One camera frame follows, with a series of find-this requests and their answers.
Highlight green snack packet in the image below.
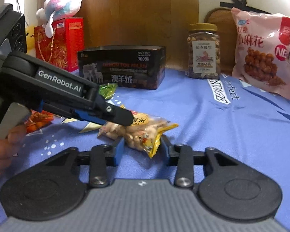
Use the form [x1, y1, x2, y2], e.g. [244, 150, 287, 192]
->
[99, 83, 118, 100]

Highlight yellow peanut snack packet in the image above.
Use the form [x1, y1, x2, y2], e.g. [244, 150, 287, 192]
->
[98, 111, 179, 158]

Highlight red spicy snack packet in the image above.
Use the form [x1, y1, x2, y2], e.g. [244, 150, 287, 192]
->
[25, 110, 54, 134]

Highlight black sheep-print cardboard box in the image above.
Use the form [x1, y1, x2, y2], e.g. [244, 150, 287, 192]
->
[77, 45, 166, 90]

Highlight person's left hand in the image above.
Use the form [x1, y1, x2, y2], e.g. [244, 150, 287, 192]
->
[0, 125, 26, 177]

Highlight yellow plush toy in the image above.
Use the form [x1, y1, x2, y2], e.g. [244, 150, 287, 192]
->
[26, 25, 36, 57]

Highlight red gift bag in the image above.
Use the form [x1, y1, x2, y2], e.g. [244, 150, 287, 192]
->
[34, 17, 84, 72]

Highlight blue printed tablecloth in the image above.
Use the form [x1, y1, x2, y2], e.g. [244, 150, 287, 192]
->
[0, 70, 290, 229]

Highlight pastel plush toy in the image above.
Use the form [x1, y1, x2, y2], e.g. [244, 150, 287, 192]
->
[36, 0, 82, 38]

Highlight wooden board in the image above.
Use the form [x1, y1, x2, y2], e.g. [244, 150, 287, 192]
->
[37, 0, 199, 70]

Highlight glass nut jar gold lid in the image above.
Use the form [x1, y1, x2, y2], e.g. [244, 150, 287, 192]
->
[187, 23, 221, 79]

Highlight pink snack bag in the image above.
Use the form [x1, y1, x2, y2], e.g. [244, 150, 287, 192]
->
[231, 7, 290, 100]

